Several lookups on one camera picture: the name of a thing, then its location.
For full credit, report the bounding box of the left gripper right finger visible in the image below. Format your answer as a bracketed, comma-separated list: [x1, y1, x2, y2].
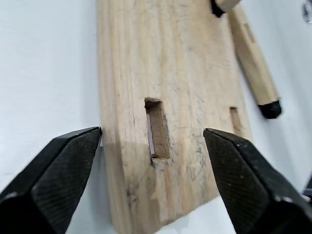
[203, 128, 312, 234]

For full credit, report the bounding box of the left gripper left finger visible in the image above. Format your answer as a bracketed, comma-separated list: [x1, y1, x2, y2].
[0, 126, 102, 234]

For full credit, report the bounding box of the wooden seat board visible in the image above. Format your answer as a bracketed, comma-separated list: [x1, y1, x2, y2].
[97, 0, 252, 234]

